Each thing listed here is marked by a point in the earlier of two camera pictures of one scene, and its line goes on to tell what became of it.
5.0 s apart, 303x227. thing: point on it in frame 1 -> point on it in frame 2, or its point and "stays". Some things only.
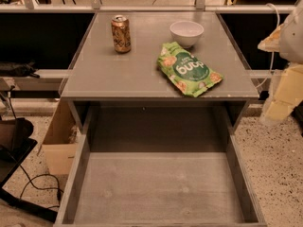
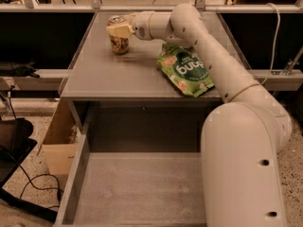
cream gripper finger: (289, 94) -> (123, 30)
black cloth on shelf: (11, 69) stays
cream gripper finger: (272, 43) -> (128, 17)
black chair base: (16, 143) stays
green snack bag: (187, 72) stays
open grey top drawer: (159, 164) stays
